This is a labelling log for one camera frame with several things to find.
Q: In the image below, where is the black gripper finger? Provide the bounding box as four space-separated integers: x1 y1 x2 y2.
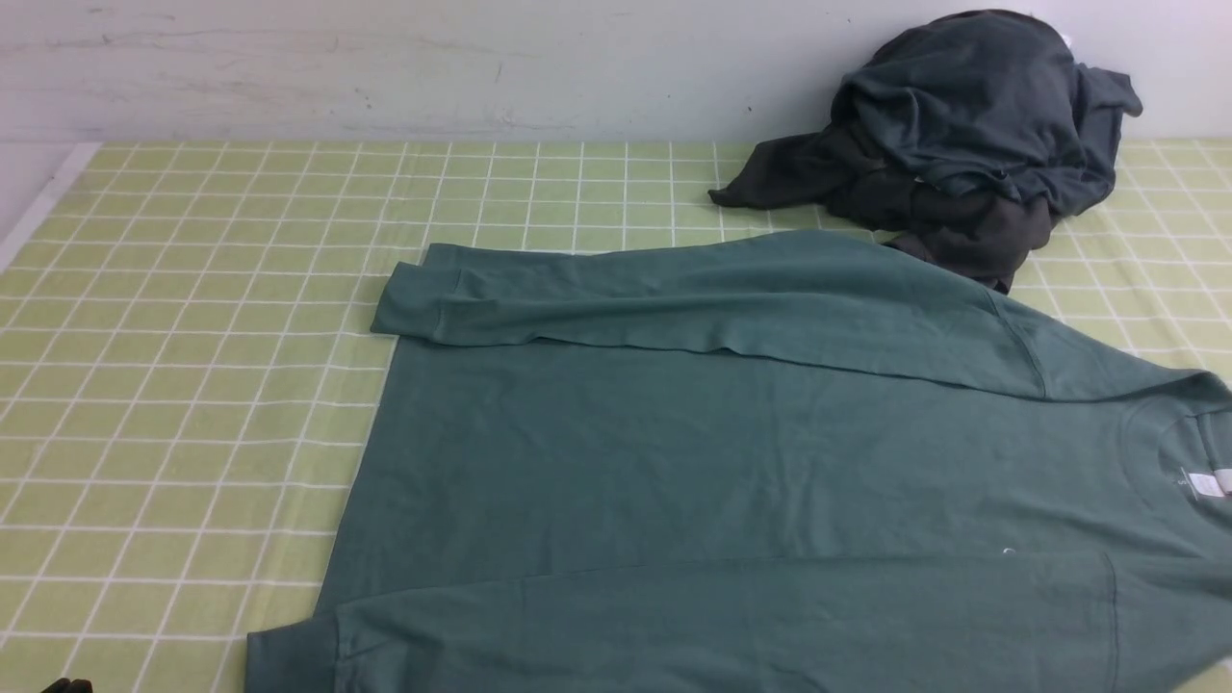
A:
39 679 92 693

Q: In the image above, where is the green long-sleeved shirt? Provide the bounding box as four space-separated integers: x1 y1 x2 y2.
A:
244 231 1230 692

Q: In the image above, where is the dark grey-blue crumpled shirt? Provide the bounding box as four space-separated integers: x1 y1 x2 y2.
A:
832 10 1143 217

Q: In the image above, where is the green checkered tablecloth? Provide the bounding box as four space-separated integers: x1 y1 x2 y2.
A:
1 143 1230 692

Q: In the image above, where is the dark brown crumpled garment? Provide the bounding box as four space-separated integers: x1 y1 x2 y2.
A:
708 123 1060 293

